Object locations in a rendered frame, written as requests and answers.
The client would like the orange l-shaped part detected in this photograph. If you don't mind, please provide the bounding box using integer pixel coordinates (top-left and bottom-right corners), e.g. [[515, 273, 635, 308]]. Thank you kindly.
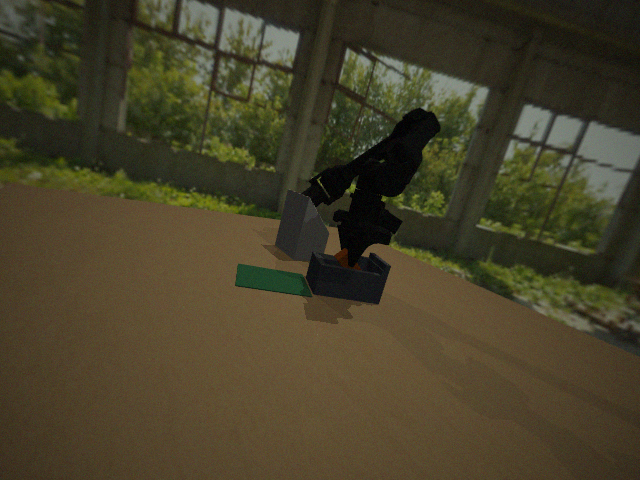
[[334, 248, 361, 270]]

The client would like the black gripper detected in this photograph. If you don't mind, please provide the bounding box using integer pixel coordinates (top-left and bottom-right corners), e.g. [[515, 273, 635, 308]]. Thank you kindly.
[[333, 189, 392, 267]]

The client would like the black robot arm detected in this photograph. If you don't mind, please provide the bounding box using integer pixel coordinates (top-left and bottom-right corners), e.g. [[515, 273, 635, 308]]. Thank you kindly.
[[301, 108, 441, 234]]

